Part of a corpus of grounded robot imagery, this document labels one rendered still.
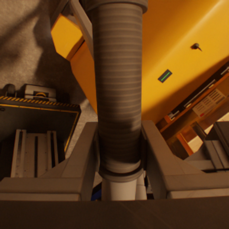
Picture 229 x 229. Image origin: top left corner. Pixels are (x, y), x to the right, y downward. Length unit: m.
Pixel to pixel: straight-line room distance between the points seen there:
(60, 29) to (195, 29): 0.75
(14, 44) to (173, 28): 1.19
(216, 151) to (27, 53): 1.49
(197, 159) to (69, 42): 1.02
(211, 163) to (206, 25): 0.61
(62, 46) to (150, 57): 0.61
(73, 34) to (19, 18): 0.50
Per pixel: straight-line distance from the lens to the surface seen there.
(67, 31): 1.13
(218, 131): 0.25
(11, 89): 1.63
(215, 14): 0.77
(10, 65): 1.64
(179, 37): 0.73
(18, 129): 1.66
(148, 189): 0.20
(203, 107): 0.92
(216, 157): 0.23
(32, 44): 1.54
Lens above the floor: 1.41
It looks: 41 degrees down
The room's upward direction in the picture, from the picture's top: 158 degrees clockwise
